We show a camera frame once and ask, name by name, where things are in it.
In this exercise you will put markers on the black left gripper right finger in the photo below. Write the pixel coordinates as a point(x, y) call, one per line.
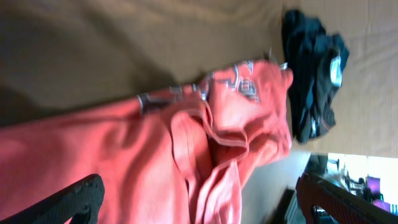
point(313, 193)

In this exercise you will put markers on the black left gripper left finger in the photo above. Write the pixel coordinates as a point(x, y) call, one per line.
point(79, 203)

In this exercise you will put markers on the dark blue jeans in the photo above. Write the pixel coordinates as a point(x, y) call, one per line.
point(317, 60)

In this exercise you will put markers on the red orange t-shirt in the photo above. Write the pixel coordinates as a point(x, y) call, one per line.
point(179, 155)

